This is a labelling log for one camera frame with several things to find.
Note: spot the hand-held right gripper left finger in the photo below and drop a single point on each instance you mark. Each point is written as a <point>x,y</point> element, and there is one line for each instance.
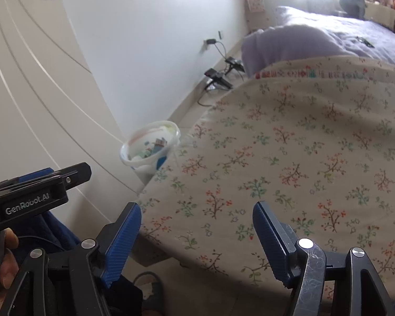
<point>121,240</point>

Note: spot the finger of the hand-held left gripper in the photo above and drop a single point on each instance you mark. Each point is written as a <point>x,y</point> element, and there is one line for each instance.
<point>36,174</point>
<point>77,174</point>

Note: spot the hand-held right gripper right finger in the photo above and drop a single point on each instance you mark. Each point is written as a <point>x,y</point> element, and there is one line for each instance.
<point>271,243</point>

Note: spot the white printed plastic bucket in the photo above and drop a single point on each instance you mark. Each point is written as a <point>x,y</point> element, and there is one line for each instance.
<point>135,163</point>

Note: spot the blue snack packet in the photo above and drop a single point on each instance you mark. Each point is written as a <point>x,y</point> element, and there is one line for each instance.
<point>158,144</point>

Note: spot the person's left hand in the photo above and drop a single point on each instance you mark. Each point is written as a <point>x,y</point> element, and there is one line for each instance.
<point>10,266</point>

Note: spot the person's blue clothing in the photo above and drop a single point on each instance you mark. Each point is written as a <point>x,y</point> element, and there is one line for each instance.
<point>52,228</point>

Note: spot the person's sandaled foot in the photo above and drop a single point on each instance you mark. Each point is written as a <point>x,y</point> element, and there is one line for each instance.
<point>149,293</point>

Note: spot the white wardrobe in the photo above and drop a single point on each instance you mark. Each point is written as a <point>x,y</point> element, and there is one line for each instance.
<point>36,89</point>

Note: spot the floral printed blanket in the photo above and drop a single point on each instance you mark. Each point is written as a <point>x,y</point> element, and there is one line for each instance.
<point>283,138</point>

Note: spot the black device stand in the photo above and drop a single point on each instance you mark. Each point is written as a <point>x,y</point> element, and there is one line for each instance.
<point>217,77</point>

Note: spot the purple folded quilt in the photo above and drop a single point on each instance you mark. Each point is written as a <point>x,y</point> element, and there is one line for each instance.
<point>276,46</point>

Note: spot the small black item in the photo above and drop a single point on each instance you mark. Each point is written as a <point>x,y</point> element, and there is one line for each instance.
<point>365,41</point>

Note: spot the purple ruffled bedspread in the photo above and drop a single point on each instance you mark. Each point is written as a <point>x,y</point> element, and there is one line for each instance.
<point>332,19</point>

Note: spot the black backpack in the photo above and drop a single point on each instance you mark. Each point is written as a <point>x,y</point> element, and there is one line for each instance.
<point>352,0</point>

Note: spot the black wall plug adapter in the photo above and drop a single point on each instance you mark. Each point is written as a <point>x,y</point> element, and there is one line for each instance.
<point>210,41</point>

